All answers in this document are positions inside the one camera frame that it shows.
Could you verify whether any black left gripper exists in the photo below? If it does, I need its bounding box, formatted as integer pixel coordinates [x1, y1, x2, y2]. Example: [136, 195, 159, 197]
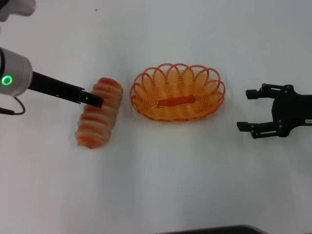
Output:
[28, 71, 104, 108]

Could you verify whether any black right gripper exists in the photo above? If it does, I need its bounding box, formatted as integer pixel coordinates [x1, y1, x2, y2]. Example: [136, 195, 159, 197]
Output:
[236, 83, 312, 140]

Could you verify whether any orange striped bread loaf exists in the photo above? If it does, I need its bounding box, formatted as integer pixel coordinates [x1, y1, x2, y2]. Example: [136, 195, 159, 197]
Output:
[74, 77, 124, 150]

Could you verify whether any orange woven plastic basket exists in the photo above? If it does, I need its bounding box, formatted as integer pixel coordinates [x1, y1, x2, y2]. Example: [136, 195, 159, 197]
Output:
[129, 63, 226, 122]

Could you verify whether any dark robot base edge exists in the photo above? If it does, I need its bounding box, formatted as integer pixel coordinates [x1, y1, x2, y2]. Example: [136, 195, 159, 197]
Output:
[168, 224, 266, 234]

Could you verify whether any left arm cable with connector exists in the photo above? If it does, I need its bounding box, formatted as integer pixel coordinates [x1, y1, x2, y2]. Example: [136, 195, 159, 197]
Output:
[0, 96, 26, 116]

